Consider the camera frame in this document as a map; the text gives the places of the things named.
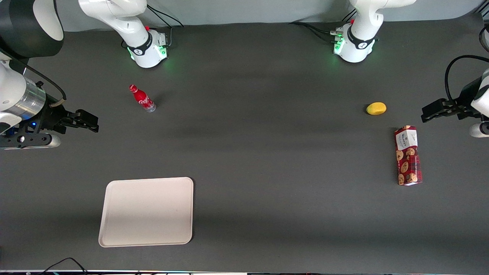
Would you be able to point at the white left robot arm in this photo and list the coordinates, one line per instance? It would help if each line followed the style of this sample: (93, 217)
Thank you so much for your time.
(361, 30)

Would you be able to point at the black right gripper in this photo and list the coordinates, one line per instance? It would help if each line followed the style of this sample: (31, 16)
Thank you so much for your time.
(50, 117)

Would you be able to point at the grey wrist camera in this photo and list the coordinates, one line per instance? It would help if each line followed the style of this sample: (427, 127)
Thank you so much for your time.
(479, 130)
(34, 140)

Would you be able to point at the red cookie box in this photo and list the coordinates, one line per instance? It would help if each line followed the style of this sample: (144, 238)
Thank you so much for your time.
(408, 156)

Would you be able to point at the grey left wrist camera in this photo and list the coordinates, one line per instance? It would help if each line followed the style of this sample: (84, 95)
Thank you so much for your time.
(479, 130)

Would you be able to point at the beige plastic tray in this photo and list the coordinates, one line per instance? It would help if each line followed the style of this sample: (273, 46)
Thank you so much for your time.
(147, 212)

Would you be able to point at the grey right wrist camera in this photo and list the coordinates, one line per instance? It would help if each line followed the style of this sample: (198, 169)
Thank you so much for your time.
(34, 140)

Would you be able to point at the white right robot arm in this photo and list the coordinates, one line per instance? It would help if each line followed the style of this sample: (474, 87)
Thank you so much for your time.
(130, 26)

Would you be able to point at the red coke bottle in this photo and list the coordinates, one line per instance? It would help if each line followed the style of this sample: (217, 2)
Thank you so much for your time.
(143, 99)

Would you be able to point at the yellow lemon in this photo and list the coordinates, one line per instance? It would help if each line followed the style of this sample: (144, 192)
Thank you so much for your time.
(376, 108)

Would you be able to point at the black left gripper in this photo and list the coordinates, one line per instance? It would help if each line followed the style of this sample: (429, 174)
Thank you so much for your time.
(461, 102)

